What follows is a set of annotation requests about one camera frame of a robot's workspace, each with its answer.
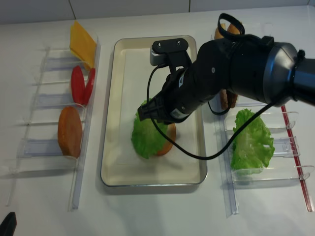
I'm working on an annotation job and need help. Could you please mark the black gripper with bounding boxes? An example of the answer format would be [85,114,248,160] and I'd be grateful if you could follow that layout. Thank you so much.
[137,66,217,124]

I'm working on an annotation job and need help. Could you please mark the green lettuce leaf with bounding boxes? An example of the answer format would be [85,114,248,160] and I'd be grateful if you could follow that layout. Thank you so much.
[131,112,167,159]
[231,117,275,170]

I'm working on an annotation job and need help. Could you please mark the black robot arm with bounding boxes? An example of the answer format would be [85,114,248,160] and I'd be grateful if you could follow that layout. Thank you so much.
[138,36,315,123]

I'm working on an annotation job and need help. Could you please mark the bread slice on tray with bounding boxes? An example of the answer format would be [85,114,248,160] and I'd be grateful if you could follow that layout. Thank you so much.
[156,122,177,156]

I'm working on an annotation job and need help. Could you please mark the red tomato slice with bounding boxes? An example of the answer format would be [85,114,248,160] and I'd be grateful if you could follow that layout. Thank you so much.
[83,68,95,105]
[70,66,85,105]

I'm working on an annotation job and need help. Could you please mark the brown meat patty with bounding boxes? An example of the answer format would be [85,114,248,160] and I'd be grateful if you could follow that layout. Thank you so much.
[220,89,238,110]

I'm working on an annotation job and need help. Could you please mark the brown bread slice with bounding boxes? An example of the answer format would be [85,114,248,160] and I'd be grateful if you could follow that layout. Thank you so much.
[58,106,83,159]

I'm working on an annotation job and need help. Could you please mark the yellow cheese slice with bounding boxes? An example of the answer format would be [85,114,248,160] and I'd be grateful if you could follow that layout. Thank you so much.
[69,20,96,71]

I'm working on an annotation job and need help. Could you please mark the green lettuce leaf in rack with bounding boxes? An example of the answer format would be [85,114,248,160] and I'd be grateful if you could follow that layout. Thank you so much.
[231,117,275,170]

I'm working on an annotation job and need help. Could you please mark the bread slice back right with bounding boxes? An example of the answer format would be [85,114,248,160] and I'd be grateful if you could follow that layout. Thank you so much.
[214,23,241,40]

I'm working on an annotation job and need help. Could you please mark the cream metal tray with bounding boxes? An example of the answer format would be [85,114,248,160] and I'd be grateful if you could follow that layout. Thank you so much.
[100,37,207,187]

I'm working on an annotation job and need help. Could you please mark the clear acrylic left rack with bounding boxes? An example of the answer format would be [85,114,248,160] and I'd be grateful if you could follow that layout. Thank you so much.
[0,47,97,210]

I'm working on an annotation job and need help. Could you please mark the clear acrylic rack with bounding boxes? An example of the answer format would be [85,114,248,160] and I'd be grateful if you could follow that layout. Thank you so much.
[218,106,315,216]
[0,47,97,210]

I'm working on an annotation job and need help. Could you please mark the clear acrylic right rack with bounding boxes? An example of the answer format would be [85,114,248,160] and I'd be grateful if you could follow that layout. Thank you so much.
[218,106,315,216]

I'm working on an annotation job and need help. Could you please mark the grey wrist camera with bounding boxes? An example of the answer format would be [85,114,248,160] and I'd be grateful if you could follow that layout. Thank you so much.
[149,38,189,67]

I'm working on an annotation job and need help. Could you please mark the black camera cable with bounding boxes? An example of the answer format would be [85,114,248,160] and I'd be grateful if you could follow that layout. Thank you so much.
[146,13,276,160]

